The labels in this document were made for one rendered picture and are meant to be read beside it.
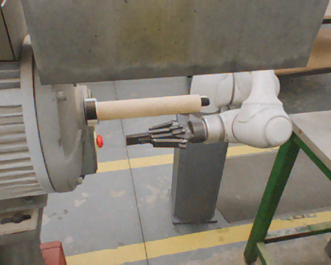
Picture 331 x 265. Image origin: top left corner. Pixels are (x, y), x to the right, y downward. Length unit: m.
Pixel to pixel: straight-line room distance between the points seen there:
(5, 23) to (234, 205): 1.83
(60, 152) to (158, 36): 0.20
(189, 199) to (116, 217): 0.47
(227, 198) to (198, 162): 0.58
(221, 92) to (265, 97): 0.58
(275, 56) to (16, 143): 0.33
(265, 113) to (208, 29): 0.49
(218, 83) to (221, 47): 1.04
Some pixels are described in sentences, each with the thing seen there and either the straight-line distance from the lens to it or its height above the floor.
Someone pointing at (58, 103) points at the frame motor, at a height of 1.32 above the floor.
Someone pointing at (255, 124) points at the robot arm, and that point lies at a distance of 0.80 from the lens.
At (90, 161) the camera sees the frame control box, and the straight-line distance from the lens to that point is 0.86.
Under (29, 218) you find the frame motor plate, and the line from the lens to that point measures 0.58.
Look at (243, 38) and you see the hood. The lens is 0.35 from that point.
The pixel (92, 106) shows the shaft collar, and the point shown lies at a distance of 0.51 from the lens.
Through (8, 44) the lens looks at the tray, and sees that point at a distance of 0.41.
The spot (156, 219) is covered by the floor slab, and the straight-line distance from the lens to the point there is 1.93.
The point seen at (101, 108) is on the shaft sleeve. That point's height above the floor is 1.26.
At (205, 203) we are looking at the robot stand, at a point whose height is 0.17.
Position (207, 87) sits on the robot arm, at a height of 0.89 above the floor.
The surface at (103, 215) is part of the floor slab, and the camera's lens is 1.97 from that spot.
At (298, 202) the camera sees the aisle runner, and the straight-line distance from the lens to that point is 2.24.
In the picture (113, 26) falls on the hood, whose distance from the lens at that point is 0.31.
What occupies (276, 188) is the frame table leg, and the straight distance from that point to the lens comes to 1.38.
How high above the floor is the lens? 1.54
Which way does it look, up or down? 37 degrees down
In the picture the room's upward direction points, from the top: 3 degrees clockwise
